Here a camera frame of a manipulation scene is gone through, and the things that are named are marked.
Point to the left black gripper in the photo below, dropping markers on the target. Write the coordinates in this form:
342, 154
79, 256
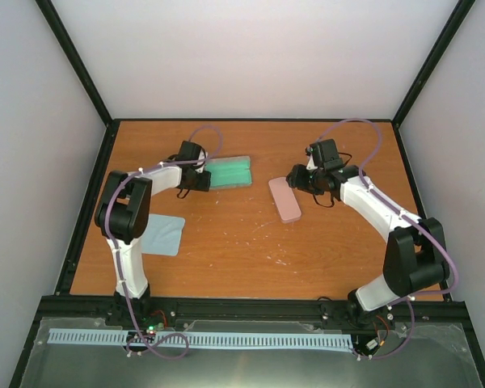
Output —
204, 183

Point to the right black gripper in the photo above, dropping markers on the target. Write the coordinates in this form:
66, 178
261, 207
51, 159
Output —
296, 180

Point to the pink glasses case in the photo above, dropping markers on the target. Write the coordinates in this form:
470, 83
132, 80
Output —
284, 200

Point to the grey glasses case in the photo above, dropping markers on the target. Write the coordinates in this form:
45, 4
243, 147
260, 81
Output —
232, 172

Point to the blue cleaning cloth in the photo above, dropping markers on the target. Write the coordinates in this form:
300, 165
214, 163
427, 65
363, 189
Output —
162, 235

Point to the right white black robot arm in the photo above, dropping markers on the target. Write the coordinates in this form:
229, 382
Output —
415, 257

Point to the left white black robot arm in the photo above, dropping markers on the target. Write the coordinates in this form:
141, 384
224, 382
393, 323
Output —
123, 213

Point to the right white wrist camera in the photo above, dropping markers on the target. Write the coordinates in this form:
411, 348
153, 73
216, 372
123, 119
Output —
310, 166

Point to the black frame glasses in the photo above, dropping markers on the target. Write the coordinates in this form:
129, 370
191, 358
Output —
346, 157

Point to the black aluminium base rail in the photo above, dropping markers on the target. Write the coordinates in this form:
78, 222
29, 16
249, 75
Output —
330, 315

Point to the blue slotted cable duct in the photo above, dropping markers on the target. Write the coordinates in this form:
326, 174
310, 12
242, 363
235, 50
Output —
209, 340

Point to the black cage frame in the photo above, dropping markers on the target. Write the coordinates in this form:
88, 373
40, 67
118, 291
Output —
452, 310

